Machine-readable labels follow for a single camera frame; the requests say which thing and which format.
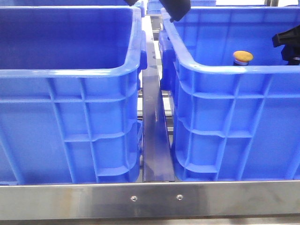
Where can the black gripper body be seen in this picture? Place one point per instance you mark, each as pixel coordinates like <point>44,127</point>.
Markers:
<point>290,39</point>

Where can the yellow push button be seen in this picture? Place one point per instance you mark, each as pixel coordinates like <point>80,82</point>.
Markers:
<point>242,58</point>

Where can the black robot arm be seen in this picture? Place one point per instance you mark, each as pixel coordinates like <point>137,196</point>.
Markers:
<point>220,36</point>

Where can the blue plastic destination bin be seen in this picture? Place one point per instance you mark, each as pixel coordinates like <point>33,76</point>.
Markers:
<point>231,123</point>

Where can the blue bin background tall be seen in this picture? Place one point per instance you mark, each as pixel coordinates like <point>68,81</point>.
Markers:
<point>154,6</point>

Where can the blue plastic source bin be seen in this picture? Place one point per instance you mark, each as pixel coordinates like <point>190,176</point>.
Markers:
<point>68,94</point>

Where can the steel roller rack frame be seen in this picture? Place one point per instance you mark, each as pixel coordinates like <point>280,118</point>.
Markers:
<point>150,200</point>

